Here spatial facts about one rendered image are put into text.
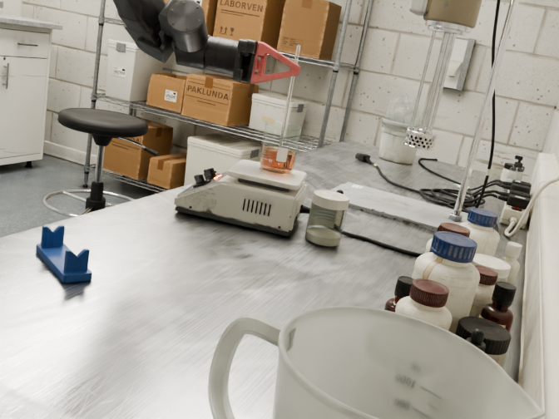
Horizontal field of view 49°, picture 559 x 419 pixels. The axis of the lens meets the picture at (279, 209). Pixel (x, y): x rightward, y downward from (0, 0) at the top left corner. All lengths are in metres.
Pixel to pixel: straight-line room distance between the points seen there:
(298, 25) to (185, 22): 2.22
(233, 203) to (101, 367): 0.48
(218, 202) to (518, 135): 2.49
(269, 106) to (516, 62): 1.26
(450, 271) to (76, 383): 0.39
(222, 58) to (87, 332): 0.54
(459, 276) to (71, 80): 3.89
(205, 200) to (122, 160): 2.69
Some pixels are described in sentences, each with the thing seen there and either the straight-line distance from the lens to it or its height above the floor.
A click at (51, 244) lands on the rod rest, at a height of 0.76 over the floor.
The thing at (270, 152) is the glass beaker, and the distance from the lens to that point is 1.00.
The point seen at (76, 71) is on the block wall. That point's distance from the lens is 4.36.
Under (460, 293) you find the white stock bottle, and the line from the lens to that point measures 0.68.
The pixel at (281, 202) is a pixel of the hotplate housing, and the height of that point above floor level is 0.81.
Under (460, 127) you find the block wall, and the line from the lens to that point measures 3.33.
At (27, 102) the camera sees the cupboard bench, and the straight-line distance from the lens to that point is 3.97.
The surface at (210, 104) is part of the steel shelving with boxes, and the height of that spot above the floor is 0.66.
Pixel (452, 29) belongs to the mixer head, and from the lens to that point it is 1.27.
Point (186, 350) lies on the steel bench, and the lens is 0.61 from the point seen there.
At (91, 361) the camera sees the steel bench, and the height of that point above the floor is 0.75.
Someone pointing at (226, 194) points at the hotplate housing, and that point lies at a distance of 0.98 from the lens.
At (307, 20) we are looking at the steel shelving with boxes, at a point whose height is 1.17.
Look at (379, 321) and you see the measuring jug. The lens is 0.40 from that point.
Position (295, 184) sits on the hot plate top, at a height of 0.84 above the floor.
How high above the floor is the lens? 1.05
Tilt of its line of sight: 15 degrees down
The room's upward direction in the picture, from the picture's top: 11 degrees clockwise
